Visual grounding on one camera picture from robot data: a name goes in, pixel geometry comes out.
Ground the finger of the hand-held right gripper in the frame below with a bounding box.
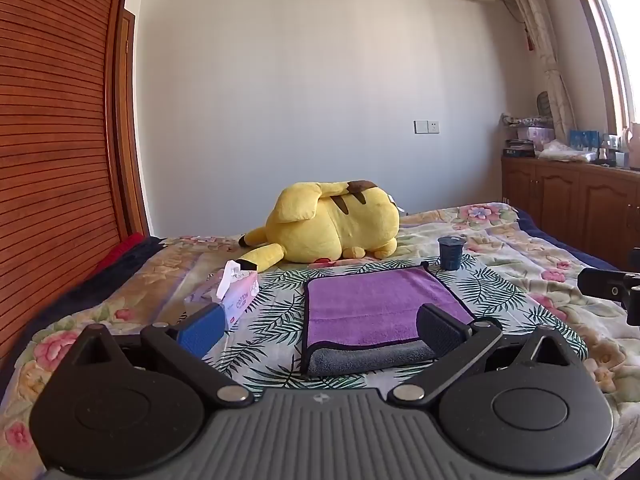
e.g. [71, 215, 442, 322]
[577, 266, 632, 306]

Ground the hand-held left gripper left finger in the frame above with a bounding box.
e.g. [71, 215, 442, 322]
[50, 302, 254, 407]

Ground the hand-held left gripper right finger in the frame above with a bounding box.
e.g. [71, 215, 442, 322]
[392, 302, 589, 404]

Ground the purple towel with grey underside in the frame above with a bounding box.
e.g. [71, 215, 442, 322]
[300, 266, 478, 380]

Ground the pink tissue box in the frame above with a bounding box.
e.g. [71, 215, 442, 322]
[184, 260, 260, 332]

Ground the navy bed sheet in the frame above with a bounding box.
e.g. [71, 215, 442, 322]
[514, 209, 622, 272]

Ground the dark blue cup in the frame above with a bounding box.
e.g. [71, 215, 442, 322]
[438, 235, 467, 272]

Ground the leaf print cloth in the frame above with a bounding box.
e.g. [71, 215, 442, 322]
[200, 254, 589, 392]

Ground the wooden cabinet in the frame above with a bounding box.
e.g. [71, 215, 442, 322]
[501, 155, 640, 272]

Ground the dark blue blanket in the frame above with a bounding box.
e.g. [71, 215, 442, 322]
[47, 236, 167, 317]

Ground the red blanket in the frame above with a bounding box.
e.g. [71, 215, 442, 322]
[94, 232, 147, 272]

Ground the clear plastic bag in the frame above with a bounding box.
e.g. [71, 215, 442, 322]
[536, 140, 599, 164]

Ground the blue box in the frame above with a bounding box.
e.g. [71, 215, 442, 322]
[569, 129, 600, 149]

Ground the yellow plush toy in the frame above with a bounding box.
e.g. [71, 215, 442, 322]
[238, 179, 401, 272]

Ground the stack of books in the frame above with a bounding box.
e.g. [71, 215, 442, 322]
[503, 138, 537, 159]

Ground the floral cloth bundle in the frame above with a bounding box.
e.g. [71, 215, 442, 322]
[501, 112, 552, 129]

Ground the slatted wooden wardrobe door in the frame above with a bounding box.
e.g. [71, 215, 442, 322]
[0, 0, 152, 363]

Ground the window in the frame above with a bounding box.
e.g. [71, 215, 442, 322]
[565, 0, 640, 137]

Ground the patterned beige curtain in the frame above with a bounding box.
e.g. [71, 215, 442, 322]
[500, 0, 581, 147]

